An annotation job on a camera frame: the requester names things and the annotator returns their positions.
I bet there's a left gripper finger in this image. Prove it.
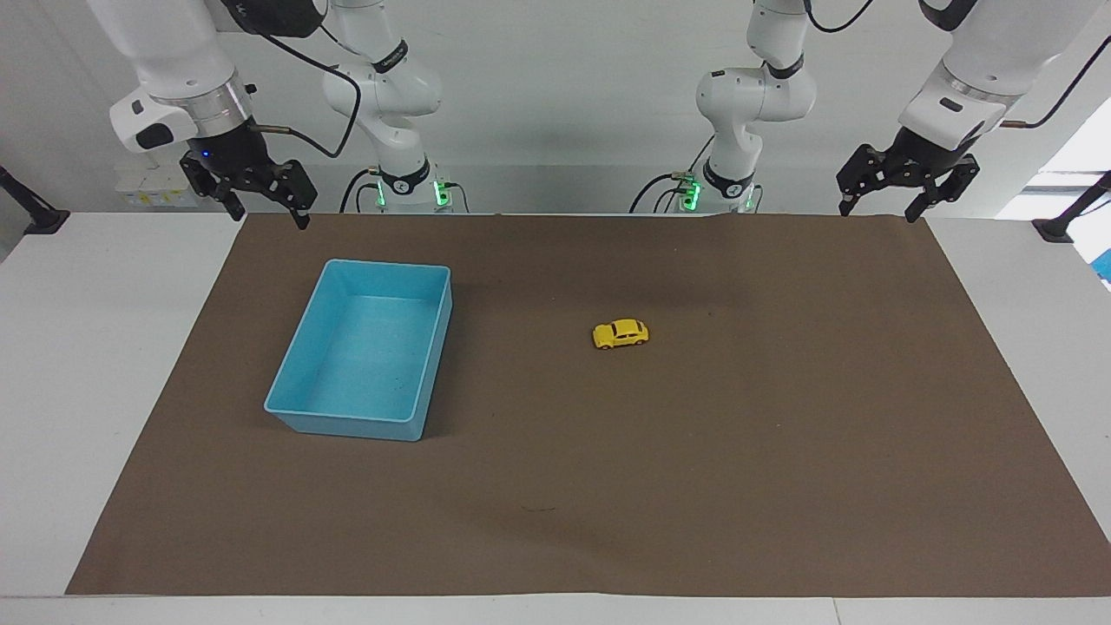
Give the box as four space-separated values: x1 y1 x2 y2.
904 154 981 225
835 143 896 217

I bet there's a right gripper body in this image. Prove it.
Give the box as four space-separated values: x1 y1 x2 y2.
186 117 279 189

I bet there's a yellow toy beetle car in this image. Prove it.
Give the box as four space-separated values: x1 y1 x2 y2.
592 319 651 351

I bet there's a black cable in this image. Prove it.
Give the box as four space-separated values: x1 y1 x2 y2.
998 33 1111 131
338 167 385 214
802 0 879 36
250 24 363 161
628 135 718 214

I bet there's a black stand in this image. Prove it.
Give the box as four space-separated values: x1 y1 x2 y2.
1030 170 1111 245
0 164 71 236

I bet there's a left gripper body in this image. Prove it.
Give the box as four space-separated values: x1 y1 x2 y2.
884 127 974 184

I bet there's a light blue plastic bin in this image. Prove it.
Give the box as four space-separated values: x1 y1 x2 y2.
263 258 454 443

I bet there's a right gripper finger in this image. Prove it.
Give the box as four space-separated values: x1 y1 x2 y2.
260 160 319 231
179 151 247 223

